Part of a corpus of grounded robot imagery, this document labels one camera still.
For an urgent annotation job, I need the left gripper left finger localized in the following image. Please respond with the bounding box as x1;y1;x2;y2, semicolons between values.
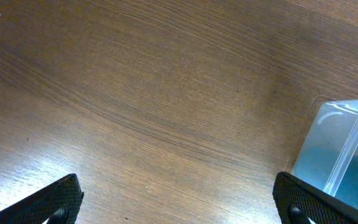
0;174;84;224

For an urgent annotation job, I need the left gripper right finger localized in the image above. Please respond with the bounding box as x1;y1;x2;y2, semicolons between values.
272;172;358;224

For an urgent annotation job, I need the blue cup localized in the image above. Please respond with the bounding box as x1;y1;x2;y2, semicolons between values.
292;147;358;209

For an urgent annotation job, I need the clear plastic container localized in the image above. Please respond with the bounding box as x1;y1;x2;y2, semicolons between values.
296;100;358;197

